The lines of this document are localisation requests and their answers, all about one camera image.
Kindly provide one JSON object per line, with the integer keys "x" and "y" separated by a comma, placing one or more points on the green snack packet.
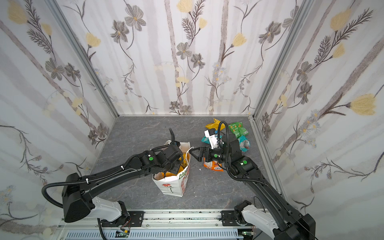
{"x": 238, "y": 129}

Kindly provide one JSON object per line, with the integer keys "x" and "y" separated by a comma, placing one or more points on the teal snack packet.
{"x": 205, "y": 140}
{"x": 244, "y": 144}

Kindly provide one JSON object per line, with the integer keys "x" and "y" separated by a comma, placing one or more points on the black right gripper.
{"x": 205, "y": 153}

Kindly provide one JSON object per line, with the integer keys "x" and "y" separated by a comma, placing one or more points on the orange snack packet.
{"x": 213, "y": 166}

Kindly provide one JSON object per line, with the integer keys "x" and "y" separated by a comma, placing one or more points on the white printed paper bag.
{"x": 175, "y": 184}

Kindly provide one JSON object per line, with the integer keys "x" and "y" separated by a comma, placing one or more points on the white slotted cable duct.
{"x": 176, "y": 234}

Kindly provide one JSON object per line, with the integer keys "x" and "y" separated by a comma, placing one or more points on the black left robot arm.
{"x": 81, "y": 196}

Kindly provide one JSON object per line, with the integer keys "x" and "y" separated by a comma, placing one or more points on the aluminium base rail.
{"x": 164, "y": 219}

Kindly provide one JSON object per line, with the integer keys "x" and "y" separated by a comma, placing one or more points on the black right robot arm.
{"x": 281, "y": 221}

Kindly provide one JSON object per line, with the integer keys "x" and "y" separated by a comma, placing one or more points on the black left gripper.
{"x": 177, "y": 156}

